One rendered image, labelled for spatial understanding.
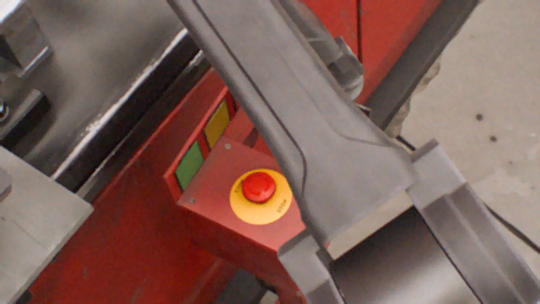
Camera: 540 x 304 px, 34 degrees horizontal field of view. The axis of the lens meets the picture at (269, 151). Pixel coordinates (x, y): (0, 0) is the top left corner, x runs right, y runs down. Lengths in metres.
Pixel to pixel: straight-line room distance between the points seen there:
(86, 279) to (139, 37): 0.32
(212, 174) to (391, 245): 0.61
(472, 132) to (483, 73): 0.16
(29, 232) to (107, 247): 0.35
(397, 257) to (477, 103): 1.59
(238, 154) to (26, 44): 0.28
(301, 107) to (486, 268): 0.12
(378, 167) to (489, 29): 1.72
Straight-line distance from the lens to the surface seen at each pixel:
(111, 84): 1.02
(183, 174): 1.00
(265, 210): 1.00
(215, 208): 1.02
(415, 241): 0.44
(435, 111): 2.00
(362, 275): 0.44
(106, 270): 1.17
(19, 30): 1.02
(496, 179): 1.92
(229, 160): 1.04
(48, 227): 0.80
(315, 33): 0.79
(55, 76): 1.05
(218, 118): 1.03
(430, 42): 2.05
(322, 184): 0.44
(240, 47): 0.45
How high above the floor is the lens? 1.67
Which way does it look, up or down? 59 degrees down
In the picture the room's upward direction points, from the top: 12 degrees counter-clockwise
